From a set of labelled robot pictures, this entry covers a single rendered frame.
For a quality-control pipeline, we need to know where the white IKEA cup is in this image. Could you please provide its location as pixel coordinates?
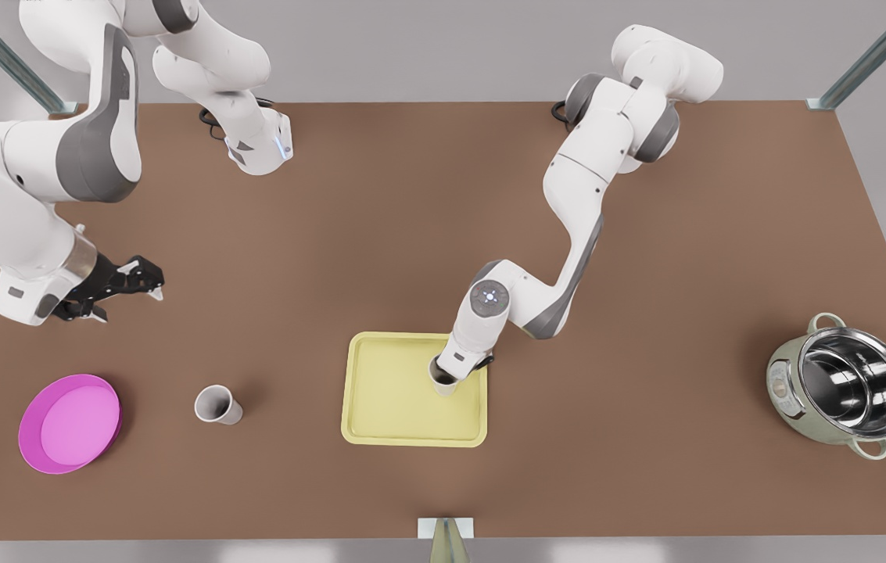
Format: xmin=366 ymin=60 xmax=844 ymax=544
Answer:
xmin=194 ymin=385 xmax=244 ymax=425
xmin=428 ymin=356 xmax=461 ymax=396

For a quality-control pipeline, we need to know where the pale green steel pot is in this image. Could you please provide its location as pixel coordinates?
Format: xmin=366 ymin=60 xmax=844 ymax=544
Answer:
xmin=766 ymin=313 xmax=886 ymax=461

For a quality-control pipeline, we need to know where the pale yellow rectangular tray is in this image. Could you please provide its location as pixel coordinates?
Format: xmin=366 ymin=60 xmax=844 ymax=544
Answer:
xmin=341 ymin=332 xmax=489 ymax=448

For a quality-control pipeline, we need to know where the pink round plate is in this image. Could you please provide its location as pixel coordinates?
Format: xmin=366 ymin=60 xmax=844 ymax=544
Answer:
xmin=18 ymin=374 xmax=124 ymax=475

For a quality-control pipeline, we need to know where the silver frame post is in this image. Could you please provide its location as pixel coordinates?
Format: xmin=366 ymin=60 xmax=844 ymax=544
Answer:
xmin=0 ymin=0 xmax=81 ymax=115
xmin=418 ymin=516 xmax=475 ymax=563
xmin=805 ymin=0 xmax=886 ymax=111

